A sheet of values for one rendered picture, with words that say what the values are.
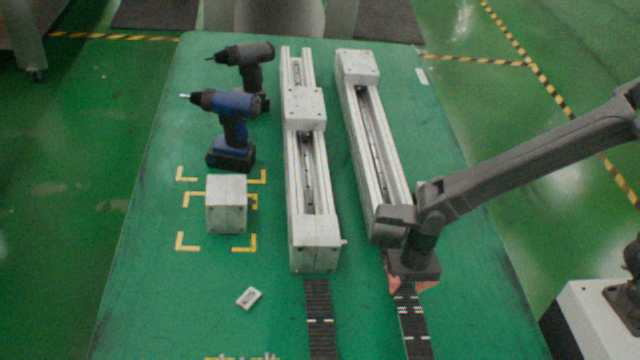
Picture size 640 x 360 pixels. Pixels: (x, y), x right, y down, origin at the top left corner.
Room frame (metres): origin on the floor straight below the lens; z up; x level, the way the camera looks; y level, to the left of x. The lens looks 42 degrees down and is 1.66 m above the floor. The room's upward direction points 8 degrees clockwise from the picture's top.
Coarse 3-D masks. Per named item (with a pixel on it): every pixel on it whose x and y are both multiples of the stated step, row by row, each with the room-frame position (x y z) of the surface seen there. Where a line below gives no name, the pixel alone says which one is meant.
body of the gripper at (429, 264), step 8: (408, 248) 0.64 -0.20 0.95; (392, 256) 0.66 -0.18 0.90; (400, 256) 0.66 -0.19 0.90; (408, 256) 0.64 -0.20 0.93; (416, 256) 0.63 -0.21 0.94; (424, 256) 0.63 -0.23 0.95; (432, 256) 0.67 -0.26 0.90; (392, 264) 0.64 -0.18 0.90; (400, 264) 0.64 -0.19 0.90; (408, 264) 0.63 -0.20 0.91; (416, 264) 0.63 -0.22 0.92; (424, 264) 0.63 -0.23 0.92; (432, 264) 0.65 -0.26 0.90; (440, 264) 0.65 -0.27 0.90; (392, 272) 0.62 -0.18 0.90; (400, 272) 0.62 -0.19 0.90; (408, 272) 0.62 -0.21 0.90; (416, 272) 0.63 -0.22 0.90; (424, 272) 0.63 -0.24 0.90; (432, 272) 0.63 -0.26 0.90; (440, 272) 0.63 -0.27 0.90
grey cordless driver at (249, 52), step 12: (228, 48) 1.24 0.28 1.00; (240, 48) 1.25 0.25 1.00; (252, 48) 1.26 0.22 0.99; (264, 48) 1.28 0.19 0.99; (216, 60) 1.21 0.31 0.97; (228, 60) 1.22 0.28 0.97; (240, 60) 1.23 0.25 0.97; (252, 60) 1.25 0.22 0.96; (264, 60) 1.27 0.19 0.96; (240, 72) 1.26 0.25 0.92; (252, 72) 1.26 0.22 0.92; (252, 84) 1.26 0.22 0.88; (264, 96) 1.27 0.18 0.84; (264, 108) 1.26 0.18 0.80
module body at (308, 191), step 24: (288, 48) 1.54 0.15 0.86; (288, 72) 1.38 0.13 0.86; (312, 72) 1.40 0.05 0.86; (288, 144) 1.02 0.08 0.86; (312, 144) 1.07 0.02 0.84; (288, 168) 0.93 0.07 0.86; (312, 168) 0.98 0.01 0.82; (288, 192) 0.87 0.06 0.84; (312, 192) 0.88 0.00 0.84; (288, 216) 0.82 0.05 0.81
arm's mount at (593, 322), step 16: (576, 288) 0.69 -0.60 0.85; (592, 288) 0.69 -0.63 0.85; (560, 304) 0.68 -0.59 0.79; (576, 304) 0.65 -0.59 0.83; (592, 304) 0.64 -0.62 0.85; (608, 304) 0.65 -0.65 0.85; (576, 320) 0.63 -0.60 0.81; (592, 320) 0.60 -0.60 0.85; (608, 320) 0.61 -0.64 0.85; (576, 336) 0.60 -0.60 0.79; (592, 336) 0.58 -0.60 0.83; (608, 336) 0.57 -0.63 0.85; (624, 336) 0.57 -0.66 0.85; (592, 352) 0.55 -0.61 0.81; (608, 352) 0.53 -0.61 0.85; (624, 352) 0.53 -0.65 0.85
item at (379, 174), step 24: (336, 72) 1.52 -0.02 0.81; (360, 96) 1.35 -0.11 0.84; (360, 120) 1.17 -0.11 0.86; (384, 120) 1.19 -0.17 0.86; (360, 144) 1.06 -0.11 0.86; (384, 144) 1.08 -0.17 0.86; (360, 168) 1.00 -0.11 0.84; (384, 168) 1.03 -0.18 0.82; (360, 192) 0.95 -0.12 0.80; (384, 192) 0.92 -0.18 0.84; (408, 192) 0.90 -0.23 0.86
